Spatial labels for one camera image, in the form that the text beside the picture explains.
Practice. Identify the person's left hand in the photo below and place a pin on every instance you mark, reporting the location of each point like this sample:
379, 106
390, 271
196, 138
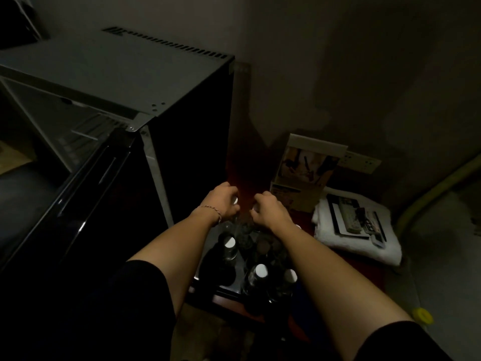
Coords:
221, 201

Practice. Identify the person's right hand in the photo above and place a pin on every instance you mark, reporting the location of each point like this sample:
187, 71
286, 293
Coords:
272, 213

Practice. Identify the cluster of water bottles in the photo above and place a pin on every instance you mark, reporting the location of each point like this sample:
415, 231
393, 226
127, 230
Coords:
229, 244

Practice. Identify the black mini fridge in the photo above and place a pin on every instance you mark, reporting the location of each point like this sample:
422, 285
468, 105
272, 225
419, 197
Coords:
112, 71

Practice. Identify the person's right forearm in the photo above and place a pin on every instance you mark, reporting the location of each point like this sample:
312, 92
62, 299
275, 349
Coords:
338, 289

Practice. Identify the person's left forearm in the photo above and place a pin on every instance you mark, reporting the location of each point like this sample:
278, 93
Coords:
176, 255

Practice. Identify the person's black left sleeve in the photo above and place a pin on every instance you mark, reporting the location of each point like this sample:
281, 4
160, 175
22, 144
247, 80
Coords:
127, 315

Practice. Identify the person's black sleeve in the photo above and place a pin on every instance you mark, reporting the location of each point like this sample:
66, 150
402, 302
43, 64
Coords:
127, 315
402, 342

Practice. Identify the yellow capped liquid bottle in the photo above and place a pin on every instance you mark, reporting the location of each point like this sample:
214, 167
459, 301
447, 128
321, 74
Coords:
422, 316

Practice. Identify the person's black right sleeve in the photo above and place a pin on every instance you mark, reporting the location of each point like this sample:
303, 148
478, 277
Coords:
402, 342

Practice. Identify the red wooden side cabinet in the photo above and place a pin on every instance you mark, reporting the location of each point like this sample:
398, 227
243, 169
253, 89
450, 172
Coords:
244, 184

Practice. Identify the printed brochure stand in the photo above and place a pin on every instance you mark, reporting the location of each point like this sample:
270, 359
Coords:
308, 165

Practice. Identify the remote controls on black folder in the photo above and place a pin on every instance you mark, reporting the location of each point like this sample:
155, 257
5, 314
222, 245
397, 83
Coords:
334, 218

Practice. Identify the black serving tray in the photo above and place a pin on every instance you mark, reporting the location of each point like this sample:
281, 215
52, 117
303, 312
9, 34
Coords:
204, 265

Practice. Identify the white folded towel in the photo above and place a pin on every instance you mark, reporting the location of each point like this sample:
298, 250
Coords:
357, 251

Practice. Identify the small grey remote control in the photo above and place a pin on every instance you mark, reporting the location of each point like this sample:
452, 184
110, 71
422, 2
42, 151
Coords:
372, 225

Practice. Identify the black pen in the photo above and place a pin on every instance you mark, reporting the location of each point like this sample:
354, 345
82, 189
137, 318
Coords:
380, 225

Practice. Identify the white double wall socket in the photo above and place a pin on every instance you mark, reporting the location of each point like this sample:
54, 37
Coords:
360, 162

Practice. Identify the green wall pipe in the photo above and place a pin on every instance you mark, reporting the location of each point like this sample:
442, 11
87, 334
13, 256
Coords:
432, 195

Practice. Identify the white wall panel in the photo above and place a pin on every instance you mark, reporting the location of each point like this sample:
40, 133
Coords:
451, 278

